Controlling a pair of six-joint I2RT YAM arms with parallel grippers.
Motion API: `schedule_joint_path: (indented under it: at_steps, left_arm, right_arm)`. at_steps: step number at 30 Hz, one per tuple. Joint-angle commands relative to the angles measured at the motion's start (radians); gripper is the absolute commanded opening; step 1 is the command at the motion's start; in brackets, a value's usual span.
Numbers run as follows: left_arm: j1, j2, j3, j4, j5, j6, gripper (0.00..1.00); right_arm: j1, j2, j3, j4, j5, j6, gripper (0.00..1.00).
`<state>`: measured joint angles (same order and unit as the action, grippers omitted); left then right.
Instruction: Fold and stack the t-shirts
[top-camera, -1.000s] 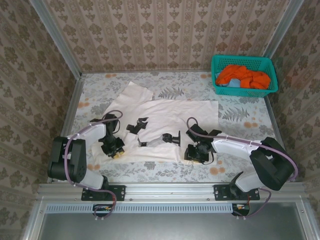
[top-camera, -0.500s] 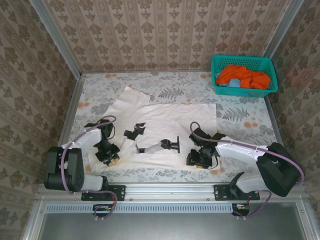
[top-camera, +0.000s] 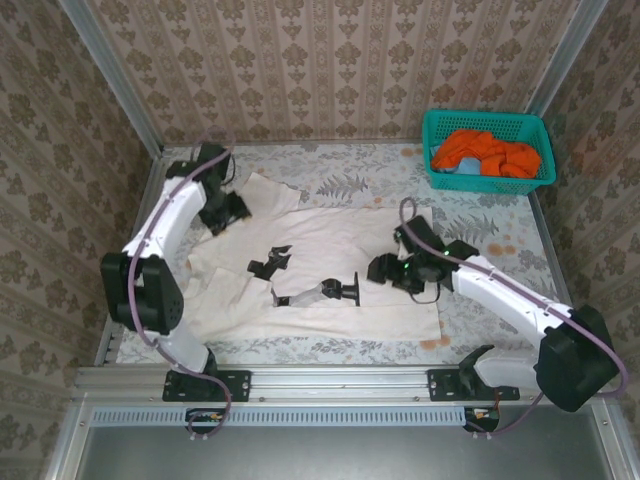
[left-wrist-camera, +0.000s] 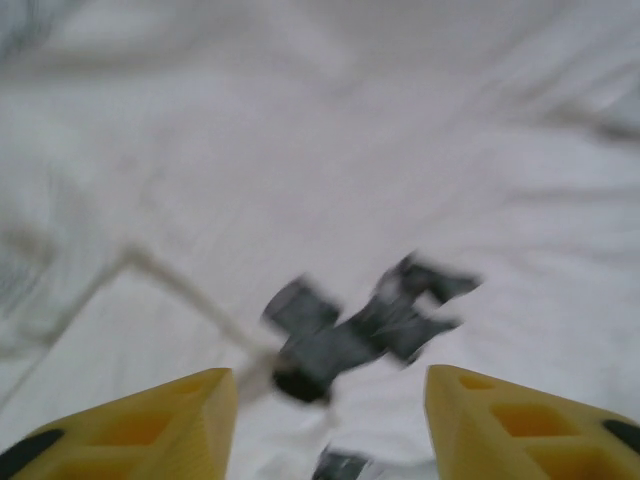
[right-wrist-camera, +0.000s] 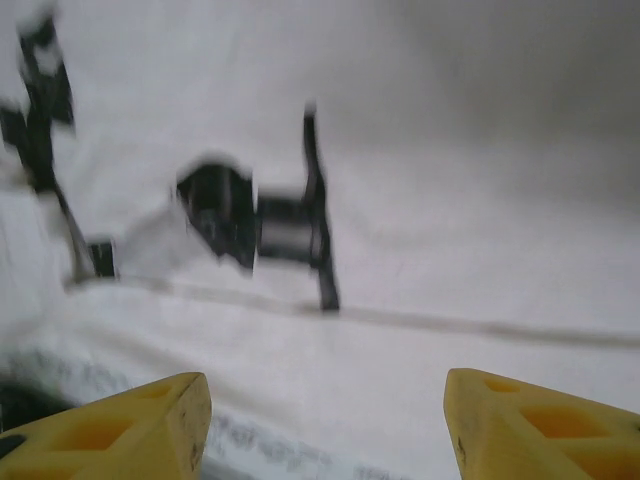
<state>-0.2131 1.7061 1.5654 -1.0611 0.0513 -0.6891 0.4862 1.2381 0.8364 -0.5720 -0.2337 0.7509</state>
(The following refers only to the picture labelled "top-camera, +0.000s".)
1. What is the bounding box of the orange t-shirt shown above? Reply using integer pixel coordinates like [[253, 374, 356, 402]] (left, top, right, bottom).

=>
[[430, 128, 542, 179]]

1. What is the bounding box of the grey metal panel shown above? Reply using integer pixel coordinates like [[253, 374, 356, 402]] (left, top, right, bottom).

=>
[[44, 394, 636, 480]]

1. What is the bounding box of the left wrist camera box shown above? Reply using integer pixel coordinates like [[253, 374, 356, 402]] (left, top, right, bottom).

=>
[[193, 143, 235, 176]]

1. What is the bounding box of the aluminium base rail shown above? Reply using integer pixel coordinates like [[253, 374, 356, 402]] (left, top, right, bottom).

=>
[[74, 363, 614, 404]]

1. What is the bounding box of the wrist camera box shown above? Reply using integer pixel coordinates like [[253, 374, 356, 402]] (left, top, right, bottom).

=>
[[193, 143, 235, 176], [393, 215, 435, 254]]

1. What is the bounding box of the aluminium side rail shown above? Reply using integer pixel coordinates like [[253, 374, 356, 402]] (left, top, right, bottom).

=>
[[514, 144, 591, 364], [94, 149, 171, 366]]

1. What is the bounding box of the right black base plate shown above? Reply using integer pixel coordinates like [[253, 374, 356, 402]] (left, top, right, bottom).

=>
[[427, 368, 521, 403]]

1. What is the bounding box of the aluminium frame post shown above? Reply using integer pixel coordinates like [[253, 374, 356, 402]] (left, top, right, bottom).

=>
[[57, 0, 166, 156], [512, 0, 609, 151]]

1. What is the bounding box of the white t-shirt with black print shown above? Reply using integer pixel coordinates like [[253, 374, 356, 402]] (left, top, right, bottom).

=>
[[187, 172, 444, 346]]

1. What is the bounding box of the grey slotted cable duct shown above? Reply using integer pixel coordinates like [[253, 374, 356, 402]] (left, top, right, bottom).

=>
[[92, 405, 549, 427]]

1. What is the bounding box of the black connector box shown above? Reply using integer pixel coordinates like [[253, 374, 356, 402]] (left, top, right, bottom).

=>
[[463, 405, 501, 432], [185, 407, 226, 426]]

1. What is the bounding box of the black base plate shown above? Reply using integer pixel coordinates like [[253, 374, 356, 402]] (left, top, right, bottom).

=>
[[161, 368, 252, 403], [427, 368, 521, 403]]

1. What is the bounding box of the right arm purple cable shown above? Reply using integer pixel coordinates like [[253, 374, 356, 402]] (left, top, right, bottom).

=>
[[398, 197, 630, 441]]

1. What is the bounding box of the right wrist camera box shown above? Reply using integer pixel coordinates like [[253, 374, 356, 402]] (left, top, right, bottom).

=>
[[393, 215, 435, 254]]

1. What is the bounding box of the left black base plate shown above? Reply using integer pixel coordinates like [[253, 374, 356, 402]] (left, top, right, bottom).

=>
[[161, 368, 252, 403]]

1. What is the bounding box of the light blue t-shirt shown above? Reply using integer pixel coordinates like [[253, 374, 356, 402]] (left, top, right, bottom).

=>
[[433, 144, 481, 176]]

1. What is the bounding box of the teal plastic basket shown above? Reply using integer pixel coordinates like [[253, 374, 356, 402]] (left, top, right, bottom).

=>
[[422, 108, 558, 196]]

